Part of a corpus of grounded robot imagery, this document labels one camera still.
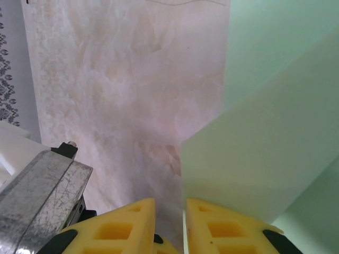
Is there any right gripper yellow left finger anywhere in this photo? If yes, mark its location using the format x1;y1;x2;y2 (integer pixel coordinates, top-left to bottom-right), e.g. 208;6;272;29
44;197;156;254

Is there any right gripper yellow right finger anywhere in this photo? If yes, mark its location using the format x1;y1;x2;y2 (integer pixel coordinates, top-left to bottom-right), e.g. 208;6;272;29
186;197;304;254

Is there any light green paper sheet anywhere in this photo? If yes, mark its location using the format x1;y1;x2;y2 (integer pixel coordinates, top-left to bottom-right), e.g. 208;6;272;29
180;0;339;254

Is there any white cable connector block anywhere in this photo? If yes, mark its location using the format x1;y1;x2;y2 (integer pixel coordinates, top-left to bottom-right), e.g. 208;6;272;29
0;120;43;191

